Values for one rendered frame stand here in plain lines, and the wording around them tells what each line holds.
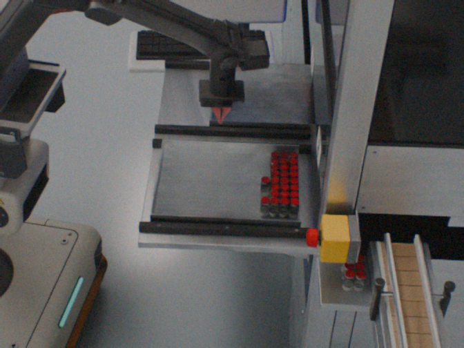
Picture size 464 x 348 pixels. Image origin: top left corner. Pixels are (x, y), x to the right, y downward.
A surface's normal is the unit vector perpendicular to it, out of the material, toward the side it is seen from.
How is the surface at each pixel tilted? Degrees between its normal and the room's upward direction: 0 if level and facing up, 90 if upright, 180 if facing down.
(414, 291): 0
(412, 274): 0
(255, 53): 29
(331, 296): 0
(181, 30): 116
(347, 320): 90
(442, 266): 90
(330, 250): 90
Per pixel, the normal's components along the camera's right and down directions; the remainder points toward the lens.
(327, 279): 0.02, -0.73
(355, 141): -0.03, 0.69
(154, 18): 0.23, 0.92
